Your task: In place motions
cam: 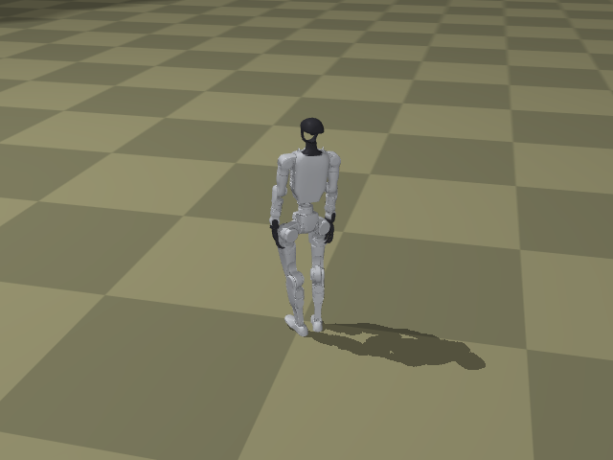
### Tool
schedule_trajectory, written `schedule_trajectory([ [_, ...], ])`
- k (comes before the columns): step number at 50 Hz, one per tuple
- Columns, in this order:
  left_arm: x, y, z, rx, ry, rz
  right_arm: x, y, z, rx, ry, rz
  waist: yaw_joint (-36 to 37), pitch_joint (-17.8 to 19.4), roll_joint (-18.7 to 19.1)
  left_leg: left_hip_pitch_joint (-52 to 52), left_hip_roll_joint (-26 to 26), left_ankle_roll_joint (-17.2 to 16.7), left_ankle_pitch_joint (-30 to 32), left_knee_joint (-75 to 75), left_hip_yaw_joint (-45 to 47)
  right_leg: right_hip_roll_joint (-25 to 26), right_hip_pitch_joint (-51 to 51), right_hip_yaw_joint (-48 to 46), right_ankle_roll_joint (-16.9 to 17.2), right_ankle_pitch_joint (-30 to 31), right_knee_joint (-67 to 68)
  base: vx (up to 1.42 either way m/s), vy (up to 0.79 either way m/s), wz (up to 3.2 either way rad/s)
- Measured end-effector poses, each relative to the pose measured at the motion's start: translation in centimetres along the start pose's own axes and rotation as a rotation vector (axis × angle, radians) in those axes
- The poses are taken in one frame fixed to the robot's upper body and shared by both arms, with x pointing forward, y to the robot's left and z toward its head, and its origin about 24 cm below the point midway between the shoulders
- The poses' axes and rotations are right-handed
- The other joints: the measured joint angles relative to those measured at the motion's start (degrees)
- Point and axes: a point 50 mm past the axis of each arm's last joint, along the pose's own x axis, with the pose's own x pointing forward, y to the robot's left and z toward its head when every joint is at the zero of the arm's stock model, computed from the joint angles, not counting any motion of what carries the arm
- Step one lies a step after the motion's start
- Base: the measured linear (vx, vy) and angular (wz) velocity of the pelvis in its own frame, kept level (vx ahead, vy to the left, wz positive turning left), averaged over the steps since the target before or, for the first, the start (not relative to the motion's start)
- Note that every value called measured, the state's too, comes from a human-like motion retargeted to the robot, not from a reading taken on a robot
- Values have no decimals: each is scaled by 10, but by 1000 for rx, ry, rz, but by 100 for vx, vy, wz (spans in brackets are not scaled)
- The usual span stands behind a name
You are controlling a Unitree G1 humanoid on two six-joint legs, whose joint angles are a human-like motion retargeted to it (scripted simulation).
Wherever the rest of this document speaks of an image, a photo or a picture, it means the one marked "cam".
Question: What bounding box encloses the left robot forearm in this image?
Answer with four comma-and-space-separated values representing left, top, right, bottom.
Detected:
269, 186, 284, 226

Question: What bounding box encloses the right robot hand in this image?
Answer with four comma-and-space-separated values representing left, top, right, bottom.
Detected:
324, 213, 335, 243

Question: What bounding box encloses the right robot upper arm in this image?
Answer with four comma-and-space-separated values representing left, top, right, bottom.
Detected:
325, 151, 341, 194

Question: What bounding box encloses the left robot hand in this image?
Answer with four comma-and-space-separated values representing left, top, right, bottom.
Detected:
270, 219, 285, 249

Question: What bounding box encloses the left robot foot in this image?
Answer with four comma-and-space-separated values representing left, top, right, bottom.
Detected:
284, 314, 308, 336

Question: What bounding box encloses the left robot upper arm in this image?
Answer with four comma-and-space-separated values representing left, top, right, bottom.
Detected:
274, 153, 296, 197

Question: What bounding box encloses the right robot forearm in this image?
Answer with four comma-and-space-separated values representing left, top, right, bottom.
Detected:
325, 190, 338, 220

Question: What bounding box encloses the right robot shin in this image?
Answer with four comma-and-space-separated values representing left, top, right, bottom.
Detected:
312, 267, 325, 322

